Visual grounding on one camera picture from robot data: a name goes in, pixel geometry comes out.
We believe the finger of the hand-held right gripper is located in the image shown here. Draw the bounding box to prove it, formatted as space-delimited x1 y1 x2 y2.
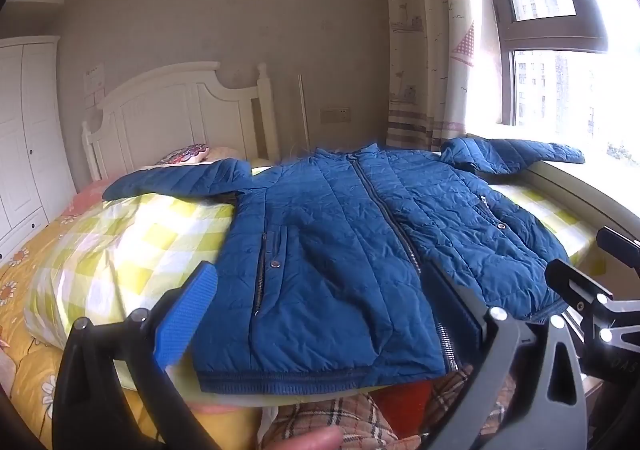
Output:
545 257 601 326
595 225 640 276

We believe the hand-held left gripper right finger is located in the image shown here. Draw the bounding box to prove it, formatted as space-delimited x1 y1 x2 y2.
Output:
424 257 588 450

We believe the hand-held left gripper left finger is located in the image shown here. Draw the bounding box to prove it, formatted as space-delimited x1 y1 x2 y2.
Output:
52 260 221 450

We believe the blue quilted jacket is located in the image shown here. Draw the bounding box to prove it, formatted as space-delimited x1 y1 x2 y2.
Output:
102 137 586 393

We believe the person's left hand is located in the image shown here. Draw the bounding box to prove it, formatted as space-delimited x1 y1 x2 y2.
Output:
262 427 343 450

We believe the cream window sill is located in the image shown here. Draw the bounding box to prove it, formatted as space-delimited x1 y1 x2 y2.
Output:
465 130 640 251

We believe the yellow checkered bed sheet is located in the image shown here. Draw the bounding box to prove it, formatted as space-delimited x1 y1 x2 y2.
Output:
25 165 598 398

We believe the red cloth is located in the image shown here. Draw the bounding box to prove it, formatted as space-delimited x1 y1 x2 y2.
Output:
370 380 451 431

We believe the purple floral pillow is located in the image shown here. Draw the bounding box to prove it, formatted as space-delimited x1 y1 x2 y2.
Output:
155 143 211 166

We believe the plaid cloth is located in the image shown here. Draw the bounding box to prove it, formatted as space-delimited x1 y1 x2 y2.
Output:
260 365 516 450

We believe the orange floral quilt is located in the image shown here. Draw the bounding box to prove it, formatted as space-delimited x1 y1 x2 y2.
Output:
0 180 161 450

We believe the window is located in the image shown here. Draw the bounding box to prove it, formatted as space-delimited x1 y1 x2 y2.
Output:
475 0 640 166

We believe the white bed headboard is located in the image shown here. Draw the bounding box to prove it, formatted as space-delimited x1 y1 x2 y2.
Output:
81 61 279 181

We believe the thin white pole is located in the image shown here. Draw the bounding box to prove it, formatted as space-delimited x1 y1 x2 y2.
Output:
297 74 312 153

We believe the white wardrobe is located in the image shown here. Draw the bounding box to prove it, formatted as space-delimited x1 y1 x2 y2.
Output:
0 36 78 261

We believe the patterned cream curtain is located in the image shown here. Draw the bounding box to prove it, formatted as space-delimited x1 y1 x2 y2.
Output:
382 0 503 151

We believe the wall socket panel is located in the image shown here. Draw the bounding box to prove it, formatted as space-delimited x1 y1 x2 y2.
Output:
320 105 352 125

